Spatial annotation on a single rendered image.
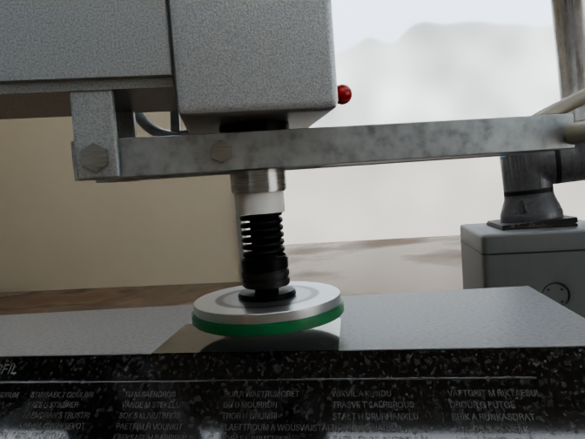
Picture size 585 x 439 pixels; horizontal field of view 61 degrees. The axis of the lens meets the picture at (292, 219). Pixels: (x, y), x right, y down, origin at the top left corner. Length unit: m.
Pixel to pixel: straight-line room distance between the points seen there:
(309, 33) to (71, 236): 6.12
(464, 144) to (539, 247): 0.94
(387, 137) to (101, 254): 5.91
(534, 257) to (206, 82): 1.24
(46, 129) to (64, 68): 6.16
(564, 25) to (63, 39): 1.49
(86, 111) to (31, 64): 0.08
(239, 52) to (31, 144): 6.34
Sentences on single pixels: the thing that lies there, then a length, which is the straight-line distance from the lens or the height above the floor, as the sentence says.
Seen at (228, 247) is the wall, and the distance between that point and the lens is 5.84.
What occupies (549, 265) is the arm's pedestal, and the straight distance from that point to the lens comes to 1.66.
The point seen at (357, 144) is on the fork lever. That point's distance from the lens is 0.69.
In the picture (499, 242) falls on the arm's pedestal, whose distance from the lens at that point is 1.61.
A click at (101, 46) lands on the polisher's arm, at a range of 0.66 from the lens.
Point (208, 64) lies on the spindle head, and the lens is 0.63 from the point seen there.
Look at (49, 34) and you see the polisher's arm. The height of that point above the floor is 1.23.
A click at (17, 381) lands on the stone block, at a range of 0.80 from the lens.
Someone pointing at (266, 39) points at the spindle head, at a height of 1.21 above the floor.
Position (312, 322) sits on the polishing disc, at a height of 0.86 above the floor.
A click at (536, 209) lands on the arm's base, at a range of 1.75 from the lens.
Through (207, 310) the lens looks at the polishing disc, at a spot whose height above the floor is 0.88.
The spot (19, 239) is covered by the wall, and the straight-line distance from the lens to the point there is 7.06.
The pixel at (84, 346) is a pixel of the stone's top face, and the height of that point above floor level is 0.82.
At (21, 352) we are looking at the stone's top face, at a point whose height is 0.82.
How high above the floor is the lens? 1.03
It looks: 4 degrees down
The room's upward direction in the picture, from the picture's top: 4 degrees counter-clockwise
